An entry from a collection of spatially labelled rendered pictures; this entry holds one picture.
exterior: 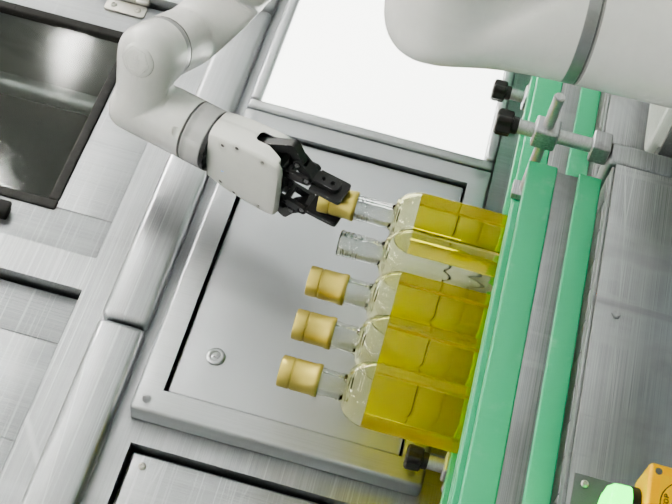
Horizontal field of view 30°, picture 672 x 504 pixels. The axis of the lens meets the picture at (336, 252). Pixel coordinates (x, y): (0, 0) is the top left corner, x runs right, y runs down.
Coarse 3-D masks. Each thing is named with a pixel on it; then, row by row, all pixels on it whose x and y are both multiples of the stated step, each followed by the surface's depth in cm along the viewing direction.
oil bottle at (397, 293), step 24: (384, 288) 136; (408, 288) 136; (432, 288) 136; (456, 288) 136; (384, 312) 135; (408, 312) 134; (432, 312) 134; (456, 312) 135; (480, 312) 135; (480, 336) 134
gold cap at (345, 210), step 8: (352, 192) 144; (320, 200) 144; (344, 200) 143; (352, 200) 143; (320, 208) 144; (328, 208) 144; (336, 208) 144; (344, 208) 144; (352, 208) 143; (336, 216) 145; (344, 216) 144; (352, 216) 144
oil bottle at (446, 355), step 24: (360, 336) 133; (384, 336) 132; (408, 336) 132; (432, 336) 133; (456, 336) 133; (360, 360) 133; (384, 360) 131; (408, 360) 131; (432, 360) 131; (456, 360) 131
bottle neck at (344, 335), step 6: (336, 324) 134; (342, 324) 134; (336, 330) 133; (342, 330) 134; (348, 330) 134; (354, 330) 134; (336, 336) 133; (342, 336) 133; (348, 336) 133; (354, 336) 133; (336, 342) 134; (342, 342) 133; (348, 342) 133; (336, 348) 134; (342, 348) 134; (348, 348) 134
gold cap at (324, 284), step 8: (312, 272) 137; (320, 272) 137; (328, 272) 137; (336, 272) 138; (312, 280) 137; (320, 280) 137; (328, 280) 137; (336, 280) 137; (344, 280) 137; (312, 288) 137; (320, 288) 137; (328, 288) 136; (336, 288) 136; (344, 288) 136; (312, 296) 138; (320, 296) 137; (328, 296) 137; (336, 296) 137
